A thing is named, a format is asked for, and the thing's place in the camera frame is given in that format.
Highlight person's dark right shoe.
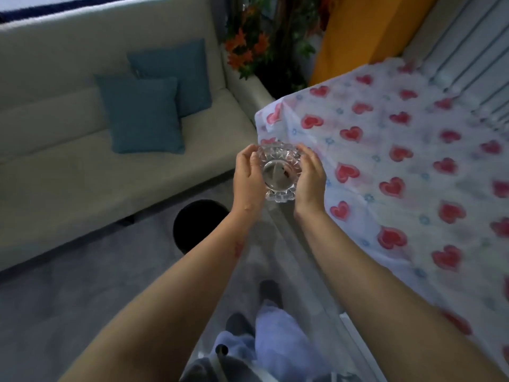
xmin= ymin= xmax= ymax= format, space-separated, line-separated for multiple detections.
xmin=259 ymin=279 xmax=284 ymax=310

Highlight person's light blue trousers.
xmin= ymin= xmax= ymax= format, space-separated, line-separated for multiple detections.
xmin=180 ymin=300 xmax=335 ymax=382

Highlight person's left hand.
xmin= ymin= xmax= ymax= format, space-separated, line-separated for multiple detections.
xmin=232 ymin=144 xmax=268 ymax=214

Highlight person's dark left shoe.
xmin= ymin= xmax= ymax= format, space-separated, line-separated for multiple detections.
xmin=225 ymin=312 xmax=256 ymax=338

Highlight small teal cushion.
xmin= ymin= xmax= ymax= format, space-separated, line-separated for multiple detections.
xmin=126 ymin=38 xmax=213 ymax=118

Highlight clear cut glass bowl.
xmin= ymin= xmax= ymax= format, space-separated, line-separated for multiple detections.
xmin=256 ymin=141 xmax=305 ymax=203

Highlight person's right hand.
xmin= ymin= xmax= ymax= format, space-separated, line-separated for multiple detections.
xmin=293 ymin=144 xmax=327 ymax=216

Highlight orange curtain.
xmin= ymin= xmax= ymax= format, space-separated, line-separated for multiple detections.
xmin=308 ymin=0 xmax=442 ymax=87

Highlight orange flower plant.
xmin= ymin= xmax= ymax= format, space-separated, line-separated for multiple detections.
xmin=223 ymin=0 xmax=332 ymax=101

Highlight person's right forearm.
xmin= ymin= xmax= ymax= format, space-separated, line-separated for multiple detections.
xmin=293 ymin=205 xmax=509 ymax=382

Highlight person's dark shoe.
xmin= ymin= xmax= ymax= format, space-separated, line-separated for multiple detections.
xmin=225 ymin=312 xmax=256 ymax=338
xmin=259 ymin=279 xmax=284 ymax=310

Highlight white radiator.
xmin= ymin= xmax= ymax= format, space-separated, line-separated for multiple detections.
xmin=400 ymin=0 xmax=509 ymax=133

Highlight beige sofa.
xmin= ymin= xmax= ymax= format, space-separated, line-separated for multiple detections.
xmin=0 ymin=0 xmax=276 ymax=273

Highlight heart print tablecloth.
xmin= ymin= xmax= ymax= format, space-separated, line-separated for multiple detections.
xmin=254 ymin=56 xmax=509 ymax=376

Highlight large teal cushion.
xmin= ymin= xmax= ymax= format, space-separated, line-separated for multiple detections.
xmin=94 ymin=74 xmax=186 ymax=155

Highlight black round bin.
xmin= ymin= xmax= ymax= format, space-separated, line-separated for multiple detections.
xmin=173 ymin=199 xmax=231 ymax=255

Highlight person's left forearm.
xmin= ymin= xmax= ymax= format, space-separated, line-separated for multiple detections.
xmin=58 ymin=203 xmax=263 ymax=382

